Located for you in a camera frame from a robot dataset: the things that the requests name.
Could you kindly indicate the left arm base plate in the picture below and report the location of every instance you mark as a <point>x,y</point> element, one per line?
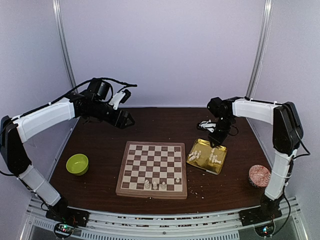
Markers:
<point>74,217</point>

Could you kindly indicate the left aluminium corner post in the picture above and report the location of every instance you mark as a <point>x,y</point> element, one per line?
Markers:
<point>63,42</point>

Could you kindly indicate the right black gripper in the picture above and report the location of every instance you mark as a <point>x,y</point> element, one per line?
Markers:
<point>216,140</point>

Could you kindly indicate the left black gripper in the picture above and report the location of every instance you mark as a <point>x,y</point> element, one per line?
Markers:
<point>121,123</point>

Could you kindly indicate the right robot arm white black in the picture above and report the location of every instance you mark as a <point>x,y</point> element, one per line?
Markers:
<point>287,137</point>

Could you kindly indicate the pile of white chess pieces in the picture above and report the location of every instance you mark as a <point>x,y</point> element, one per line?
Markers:
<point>213,158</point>

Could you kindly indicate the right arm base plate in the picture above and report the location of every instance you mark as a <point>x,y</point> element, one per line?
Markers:
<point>253,216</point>

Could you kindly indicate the right aluminium corner post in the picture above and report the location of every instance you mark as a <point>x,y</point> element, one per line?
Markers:
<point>261,48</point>

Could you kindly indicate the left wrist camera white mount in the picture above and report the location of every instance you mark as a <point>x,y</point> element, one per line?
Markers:
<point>119,98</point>

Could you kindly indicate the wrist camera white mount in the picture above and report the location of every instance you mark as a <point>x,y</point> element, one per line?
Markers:
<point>119,98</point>
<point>206,126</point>

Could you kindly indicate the aluminium corner post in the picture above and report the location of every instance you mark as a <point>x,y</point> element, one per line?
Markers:
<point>63,42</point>
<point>261,48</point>

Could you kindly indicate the white chess bishop piece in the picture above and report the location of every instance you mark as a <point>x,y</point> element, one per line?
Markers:
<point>163,185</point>

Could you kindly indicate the right green circuit board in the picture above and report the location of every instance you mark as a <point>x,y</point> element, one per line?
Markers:
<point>265,230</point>

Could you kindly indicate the gold metal tray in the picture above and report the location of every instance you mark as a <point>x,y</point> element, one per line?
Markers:
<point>203,161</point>

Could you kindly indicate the pile of white pawns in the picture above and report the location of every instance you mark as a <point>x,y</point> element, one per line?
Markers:
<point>194,155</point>

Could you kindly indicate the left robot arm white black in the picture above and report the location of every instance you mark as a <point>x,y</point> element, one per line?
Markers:
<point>100,101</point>

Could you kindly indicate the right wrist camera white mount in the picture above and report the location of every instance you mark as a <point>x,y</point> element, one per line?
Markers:
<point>206,126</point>

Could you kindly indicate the red patterned bowl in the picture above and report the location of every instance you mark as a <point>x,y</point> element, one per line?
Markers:
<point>259,176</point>

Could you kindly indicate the green bowl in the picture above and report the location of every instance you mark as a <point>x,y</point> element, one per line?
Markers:
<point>77,164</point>

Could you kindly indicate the left green circuit board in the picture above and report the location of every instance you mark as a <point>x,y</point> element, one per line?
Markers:
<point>62,230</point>

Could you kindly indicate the green circuit board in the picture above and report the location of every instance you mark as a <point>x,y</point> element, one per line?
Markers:
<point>62,230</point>
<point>265,230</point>

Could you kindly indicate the wooden chessboard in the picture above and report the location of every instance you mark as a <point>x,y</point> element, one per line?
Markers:
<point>155,161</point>

